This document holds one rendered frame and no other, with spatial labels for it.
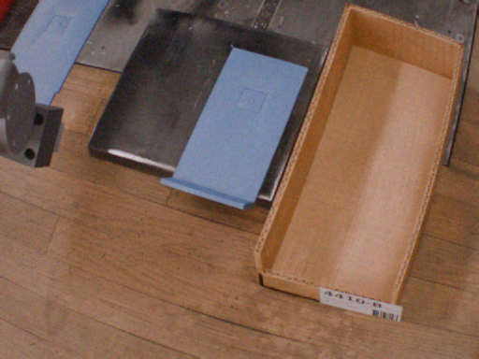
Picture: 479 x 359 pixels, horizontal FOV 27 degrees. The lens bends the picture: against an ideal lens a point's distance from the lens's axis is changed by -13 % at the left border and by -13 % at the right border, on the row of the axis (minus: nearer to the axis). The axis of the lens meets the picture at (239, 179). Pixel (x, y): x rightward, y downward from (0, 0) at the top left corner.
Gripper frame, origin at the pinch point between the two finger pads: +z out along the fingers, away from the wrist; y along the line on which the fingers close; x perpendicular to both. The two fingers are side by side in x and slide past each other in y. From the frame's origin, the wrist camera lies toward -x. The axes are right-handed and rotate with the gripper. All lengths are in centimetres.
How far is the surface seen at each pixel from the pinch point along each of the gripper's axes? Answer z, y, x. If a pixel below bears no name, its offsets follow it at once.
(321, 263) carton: 6.9, -5.6, -28.9
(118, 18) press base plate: 17.7, 9.3, -2.2
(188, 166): 7.8, -1.5, -16.1
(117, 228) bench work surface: 6.8, -8.1, -11.7
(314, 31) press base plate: 19.0, 12.8, -21.2
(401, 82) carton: 16.7, 10.6, -30.7
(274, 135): 10.1, 2.8, -21.7
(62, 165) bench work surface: 9.0, -4.9, -4.1
